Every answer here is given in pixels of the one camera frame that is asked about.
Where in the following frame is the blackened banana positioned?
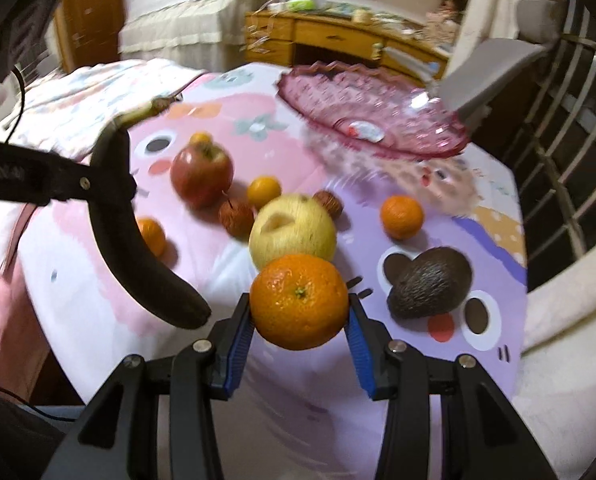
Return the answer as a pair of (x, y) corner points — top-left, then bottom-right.
(88, 94), (211, 330)

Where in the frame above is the large orange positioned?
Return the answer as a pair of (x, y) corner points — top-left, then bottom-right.
(249, 254), (349, 351)

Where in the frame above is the small yellow kumquat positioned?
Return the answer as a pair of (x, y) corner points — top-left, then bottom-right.
(247, 176), (282, 210)

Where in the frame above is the dark avocado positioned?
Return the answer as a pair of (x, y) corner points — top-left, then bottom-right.
(383, 246), (473, 322)

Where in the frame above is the red apple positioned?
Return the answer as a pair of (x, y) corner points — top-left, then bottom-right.
(170, 142), (234, 210)

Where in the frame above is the small kumquat far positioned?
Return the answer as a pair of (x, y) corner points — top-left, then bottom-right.
(190, 131), (212, 145)

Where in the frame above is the red lychee left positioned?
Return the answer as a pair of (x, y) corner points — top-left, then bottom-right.
(219, 198), (255, 240)

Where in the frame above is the small mandarin right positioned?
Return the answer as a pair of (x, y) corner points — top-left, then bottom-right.
(379, 195), (425, 240)

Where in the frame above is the cartoon pink bedsheet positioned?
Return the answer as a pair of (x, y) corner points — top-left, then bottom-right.
(0, 57), (528, 480)

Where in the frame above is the white covered bed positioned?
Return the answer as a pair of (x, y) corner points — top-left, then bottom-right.
(119, 0), (251, 58)

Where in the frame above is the yellow pear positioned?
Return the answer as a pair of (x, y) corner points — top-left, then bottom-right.
(248, 194), (337, 270)

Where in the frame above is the wooden desk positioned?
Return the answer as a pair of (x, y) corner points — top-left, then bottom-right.
(244, 11), (450, 84)

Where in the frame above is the metal railing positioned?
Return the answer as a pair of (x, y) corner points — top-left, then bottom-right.
(503, 0), (596, 260)

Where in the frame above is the pink glass fruit plate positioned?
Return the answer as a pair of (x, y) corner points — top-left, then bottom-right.
(276, 62), (468, 159)

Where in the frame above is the grey chair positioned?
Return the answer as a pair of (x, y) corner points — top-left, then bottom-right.
(438, 0), (563, 124)

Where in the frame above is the black cable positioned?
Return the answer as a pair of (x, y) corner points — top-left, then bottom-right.
(5, 64), (27, 143)

